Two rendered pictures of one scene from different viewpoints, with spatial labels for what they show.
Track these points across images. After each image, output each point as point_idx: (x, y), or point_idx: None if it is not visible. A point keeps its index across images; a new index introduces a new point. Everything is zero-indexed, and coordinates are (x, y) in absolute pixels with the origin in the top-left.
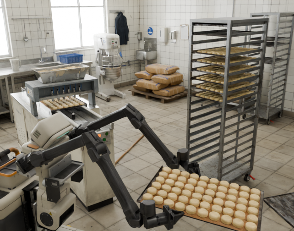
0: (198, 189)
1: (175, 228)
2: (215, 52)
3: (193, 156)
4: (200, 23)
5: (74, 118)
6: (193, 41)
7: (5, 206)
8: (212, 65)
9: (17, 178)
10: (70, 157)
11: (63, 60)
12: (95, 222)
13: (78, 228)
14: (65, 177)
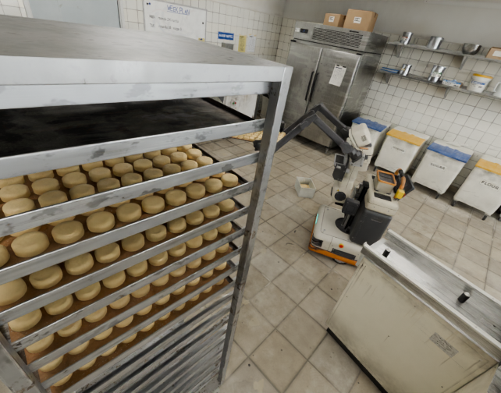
0: (257, 133)
1: (246, 280)
2: (190, 152)
3: (211, 367)
4: (236, 85)
5: (458, 298)
6: (257, 154)
7: (366, 176)
8: (161, 256)
9: (375, 178)
10: (345, 161)
11: None
12: (329, 294)
13: (342, 288)
14: (336, 155)
